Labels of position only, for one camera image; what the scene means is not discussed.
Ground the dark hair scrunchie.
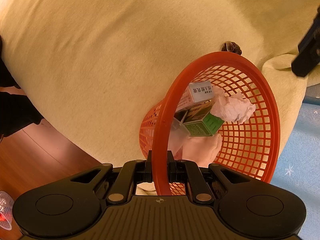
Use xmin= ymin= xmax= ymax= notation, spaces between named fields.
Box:
xmin=220 ymin=41 xmax=243 ymax=55

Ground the pink sock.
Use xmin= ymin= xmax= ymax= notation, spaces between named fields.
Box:
xmin=181 ymin=134 xmax=223 ymax=168

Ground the clear textured plastic cup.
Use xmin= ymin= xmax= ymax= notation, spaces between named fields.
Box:
xmin=0 ymin=191 xmax=13 ymax=230

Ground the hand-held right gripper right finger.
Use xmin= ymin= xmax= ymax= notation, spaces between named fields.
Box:
xmin=167 ymin=151 xmax=251 ymax=204

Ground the orange mesh plastic basket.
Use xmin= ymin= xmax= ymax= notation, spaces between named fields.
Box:
xmin=139 ymin=51 xmax=280 ymax=197

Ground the blue star print curtain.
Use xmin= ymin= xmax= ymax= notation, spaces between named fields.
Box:
xmin=271 ymin=85 xmax=320 ymax=240

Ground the white tissue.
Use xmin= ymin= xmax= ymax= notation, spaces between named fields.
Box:
xmin=211 ymin=86 xmax=257 ymax=125

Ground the person's black clothing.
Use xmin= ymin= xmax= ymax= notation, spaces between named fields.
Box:
xmin=0 ymin=35 xmax=44 ymax=140

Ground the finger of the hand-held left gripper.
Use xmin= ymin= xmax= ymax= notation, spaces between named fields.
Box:
xmin=291 ymin=12 xmax=320 ymax=78

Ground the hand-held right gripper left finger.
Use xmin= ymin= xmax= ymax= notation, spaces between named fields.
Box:
xmin=69 ymin=150 xmax=153 ymax=205

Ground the green carton box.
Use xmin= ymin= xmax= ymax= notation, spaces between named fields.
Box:
xmin=184 ymin=102 xmax=225 ymax=137

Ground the white carton box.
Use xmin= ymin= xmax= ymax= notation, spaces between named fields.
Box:
xmin=175 ymin=81 xmax=213 ymax=113

